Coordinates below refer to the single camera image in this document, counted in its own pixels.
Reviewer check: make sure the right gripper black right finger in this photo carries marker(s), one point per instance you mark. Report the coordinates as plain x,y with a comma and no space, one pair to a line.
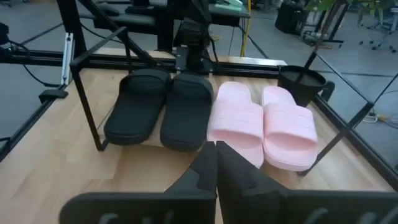
264,208

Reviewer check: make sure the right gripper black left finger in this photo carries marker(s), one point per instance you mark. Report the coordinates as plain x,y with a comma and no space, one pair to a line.
174,208

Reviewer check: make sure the pink slide sandal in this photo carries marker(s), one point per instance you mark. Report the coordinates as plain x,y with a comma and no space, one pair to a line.
236,121
289,130

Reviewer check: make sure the black slide sandal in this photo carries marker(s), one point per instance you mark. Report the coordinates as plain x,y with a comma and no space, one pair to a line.
136,105
186,115

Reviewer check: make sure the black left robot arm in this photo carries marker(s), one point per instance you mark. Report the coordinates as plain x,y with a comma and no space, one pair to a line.
194,34

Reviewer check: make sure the black table edge clamp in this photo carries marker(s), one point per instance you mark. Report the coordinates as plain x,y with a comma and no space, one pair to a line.
53,95

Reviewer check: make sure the black bin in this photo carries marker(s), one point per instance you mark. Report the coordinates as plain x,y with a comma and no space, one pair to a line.
290,18

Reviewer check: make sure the mint green stapler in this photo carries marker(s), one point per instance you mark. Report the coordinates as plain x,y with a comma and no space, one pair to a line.
230,3

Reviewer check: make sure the wooden shelf with black frame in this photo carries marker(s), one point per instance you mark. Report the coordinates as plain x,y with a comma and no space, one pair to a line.
88,109

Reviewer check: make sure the silver metal bracket strip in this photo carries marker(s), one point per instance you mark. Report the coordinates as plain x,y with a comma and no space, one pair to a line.
67,56

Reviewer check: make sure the black aluminium table frame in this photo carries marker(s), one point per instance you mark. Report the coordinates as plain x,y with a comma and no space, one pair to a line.
37,57

